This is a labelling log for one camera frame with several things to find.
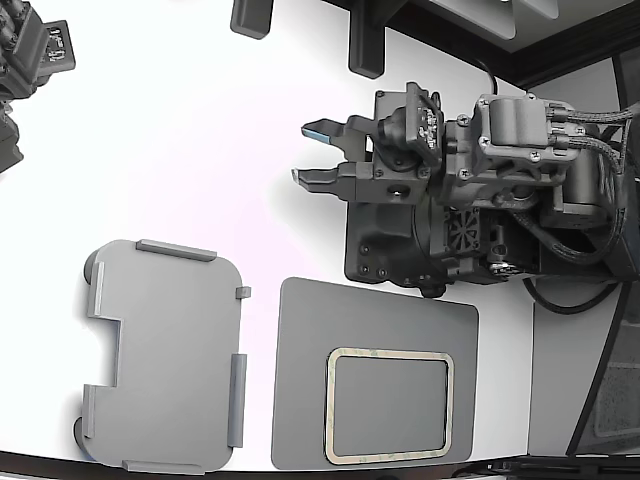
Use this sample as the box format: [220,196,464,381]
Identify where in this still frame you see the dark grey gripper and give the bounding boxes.
[291,89,432,204]

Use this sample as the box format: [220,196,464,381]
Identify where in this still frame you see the grey six-joint robot arm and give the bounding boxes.
[343,92,640,301]

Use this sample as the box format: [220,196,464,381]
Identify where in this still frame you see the dark grey rectangular mat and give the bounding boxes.
[270,276,480,471]

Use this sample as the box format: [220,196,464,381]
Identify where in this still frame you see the grey holder plate black legs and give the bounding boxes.
[73,238,253,476]

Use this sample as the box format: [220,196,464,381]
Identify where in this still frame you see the black slanted stand strut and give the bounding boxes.
[566,277,632,457]

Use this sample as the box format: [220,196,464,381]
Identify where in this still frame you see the wrist camera module with board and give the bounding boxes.
[372,81,445,176]

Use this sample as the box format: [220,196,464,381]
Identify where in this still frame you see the black square post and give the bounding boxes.
[347,0,387,80]

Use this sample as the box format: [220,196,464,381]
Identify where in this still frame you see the dark grey square post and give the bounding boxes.
[229,0,275,41]

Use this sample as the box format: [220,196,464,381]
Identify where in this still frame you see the thin black cable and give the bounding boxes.
[472,54,500,96]

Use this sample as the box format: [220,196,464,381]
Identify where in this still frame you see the beige rectangular frame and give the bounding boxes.
[325,346,455,466]

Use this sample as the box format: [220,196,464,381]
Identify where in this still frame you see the braided grey cable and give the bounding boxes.
[547,101,640,126]
[504,199,627,265]
[552,133,629,176]

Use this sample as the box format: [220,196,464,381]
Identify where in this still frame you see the thick black cable loop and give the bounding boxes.
[522,277,629,317]

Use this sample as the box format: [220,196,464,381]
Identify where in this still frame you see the neighbour camera module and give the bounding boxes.
[39,19,79,75]

